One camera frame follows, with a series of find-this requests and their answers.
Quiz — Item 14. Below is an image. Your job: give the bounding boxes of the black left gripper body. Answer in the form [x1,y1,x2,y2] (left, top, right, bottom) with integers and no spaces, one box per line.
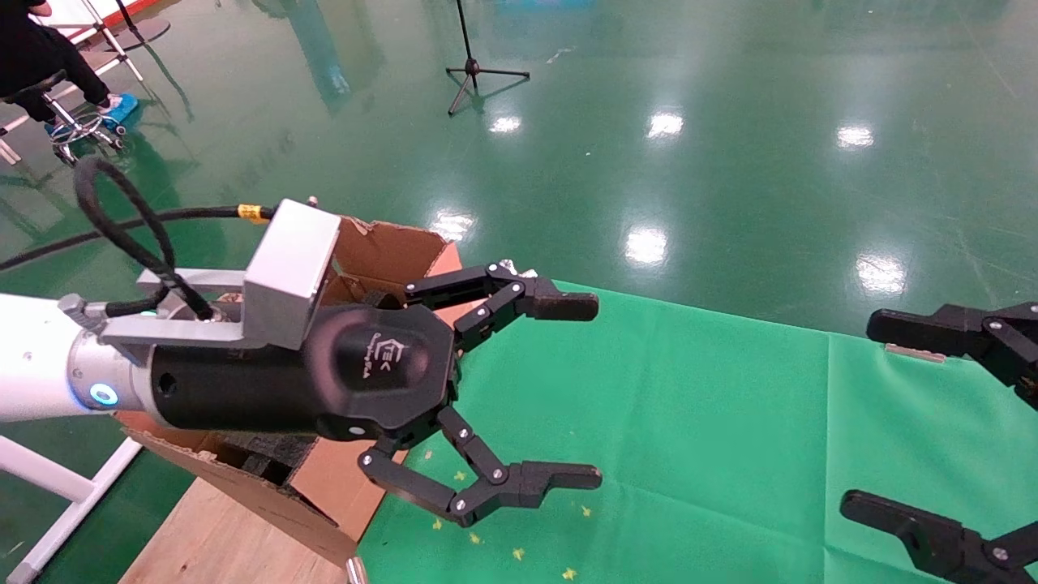
[148,303,463,444]

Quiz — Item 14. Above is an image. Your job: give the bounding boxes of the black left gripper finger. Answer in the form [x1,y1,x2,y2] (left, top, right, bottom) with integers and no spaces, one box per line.
[404,262,601,353]
[358,404,603,529]

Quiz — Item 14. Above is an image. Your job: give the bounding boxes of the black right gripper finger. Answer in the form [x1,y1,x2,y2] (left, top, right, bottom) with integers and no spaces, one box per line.
[838,490,1038,584]
[864,303,1038,411]

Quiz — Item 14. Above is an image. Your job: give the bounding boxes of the large open cardboard carton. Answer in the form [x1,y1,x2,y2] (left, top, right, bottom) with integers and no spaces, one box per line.
[114,213,465,569]

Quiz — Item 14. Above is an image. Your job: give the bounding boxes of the black foam block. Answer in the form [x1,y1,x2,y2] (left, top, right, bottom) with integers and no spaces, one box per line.
[212,432,319,489]

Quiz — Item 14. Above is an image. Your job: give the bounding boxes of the green table cloth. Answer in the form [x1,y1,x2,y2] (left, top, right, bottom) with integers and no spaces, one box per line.
[357,276,1038,584]

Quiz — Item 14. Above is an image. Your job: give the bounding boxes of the black tripod stand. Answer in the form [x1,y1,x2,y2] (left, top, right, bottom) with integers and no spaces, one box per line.
[444,0,532,116]

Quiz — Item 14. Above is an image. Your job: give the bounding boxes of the black round base stand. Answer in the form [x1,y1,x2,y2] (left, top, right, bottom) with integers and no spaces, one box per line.
[101,0,171,51]

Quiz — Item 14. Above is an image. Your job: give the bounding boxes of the person in black clothes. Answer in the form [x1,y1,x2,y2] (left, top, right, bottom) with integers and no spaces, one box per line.
[0,0,139,135]

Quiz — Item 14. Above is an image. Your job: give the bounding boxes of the white board red edge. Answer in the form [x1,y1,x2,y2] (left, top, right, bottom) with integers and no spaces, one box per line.
[32,0,155,27]

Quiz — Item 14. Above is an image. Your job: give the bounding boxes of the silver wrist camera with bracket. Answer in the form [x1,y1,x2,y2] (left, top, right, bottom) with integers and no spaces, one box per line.
[99,199,342,351]

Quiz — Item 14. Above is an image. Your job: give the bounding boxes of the thick black braided cable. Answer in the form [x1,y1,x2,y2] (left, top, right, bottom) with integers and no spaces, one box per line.
[0,157,281,321]

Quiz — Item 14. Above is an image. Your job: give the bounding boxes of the white metal frame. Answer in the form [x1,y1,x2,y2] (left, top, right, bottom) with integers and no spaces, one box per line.
[0,434,145,584]

